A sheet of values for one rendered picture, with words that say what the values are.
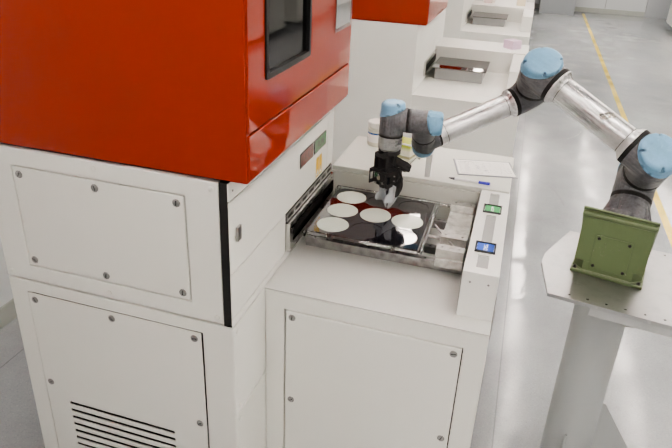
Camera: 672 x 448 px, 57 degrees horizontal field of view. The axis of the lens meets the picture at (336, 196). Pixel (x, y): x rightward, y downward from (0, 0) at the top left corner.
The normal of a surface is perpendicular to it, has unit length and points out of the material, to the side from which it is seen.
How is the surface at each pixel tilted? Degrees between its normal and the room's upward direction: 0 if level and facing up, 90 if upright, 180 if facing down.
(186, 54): 90
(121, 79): 90
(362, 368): 90
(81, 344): 90
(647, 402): 0
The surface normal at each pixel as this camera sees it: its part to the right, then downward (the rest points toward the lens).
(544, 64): -0.18, -0.48
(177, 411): -0.29, 0.39
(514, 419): 0.04, -0.91
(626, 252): -0.49, 0.35
